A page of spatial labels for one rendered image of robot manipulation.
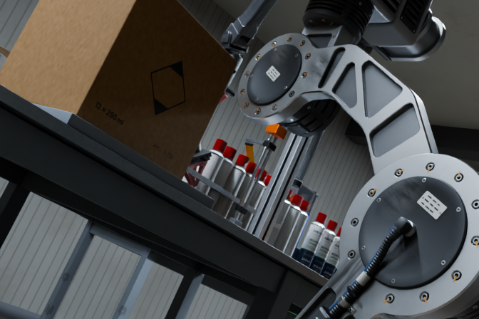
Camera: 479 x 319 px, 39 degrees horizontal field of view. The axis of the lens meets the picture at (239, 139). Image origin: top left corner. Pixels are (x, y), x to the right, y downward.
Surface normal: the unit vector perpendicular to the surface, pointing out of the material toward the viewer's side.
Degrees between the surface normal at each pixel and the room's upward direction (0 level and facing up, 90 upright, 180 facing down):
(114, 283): 90
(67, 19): 90
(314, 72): 90
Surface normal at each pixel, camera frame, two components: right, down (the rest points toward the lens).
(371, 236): -0.66, -0.45
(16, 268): 0.63, 0.11
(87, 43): -0.48, -0.40
